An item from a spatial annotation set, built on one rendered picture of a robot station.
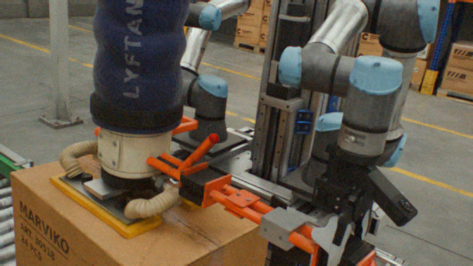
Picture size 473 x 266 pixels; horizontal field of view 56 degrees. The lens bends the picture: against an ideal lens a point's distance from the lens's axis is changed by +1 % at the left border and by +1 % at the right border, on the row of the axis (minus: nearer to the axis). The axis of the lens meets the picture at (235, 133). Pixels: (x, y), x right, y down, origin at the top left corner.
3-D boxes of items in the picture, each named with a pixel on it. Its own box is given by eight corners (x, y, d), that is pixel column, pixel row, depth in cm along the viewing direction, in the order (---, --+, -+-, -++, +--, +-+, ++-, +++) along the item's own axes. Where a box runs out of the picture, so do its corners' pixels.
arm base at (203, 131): (205, 126, 182) (207, 103, 179) (234, 137, 174) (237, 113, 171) (180, 134, 170) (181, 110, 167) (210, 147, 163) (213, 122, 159)
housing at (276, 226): (256, 236, 89) (260, 216, 87) (276, 224, 94) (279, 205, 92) (285, 252, 85) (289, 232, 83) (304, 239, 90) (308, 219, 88)
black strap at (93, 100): (71, 106, 110) (70, 91, 108) (146, 94, 127) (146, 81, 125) (128, 136, 97) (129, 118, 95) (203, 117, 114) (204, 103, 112)
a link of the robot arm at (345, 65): (348, 51, 86) (336, 58, 77) (408, 61, 83) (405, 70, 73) (339, 90, 89) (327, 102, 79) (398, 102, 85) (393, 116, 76)
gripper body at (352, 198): (330, 195, 85) (342, 136, 81) (372, 214, 80) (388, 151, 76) (309, 207, 79) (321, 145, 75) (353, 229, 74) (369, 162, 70)
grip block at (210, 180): (175, 194, 100) (177, 171, 98) (205, 182, 108) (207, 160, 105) (202, 210, 95) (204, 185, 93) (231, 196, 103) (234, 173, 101)
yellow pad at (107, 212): (48, 183, 118) (48, 166, 117) (82, 173, 126) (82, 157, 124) (128, 241, 99) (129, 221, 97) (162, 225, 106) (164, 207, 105)
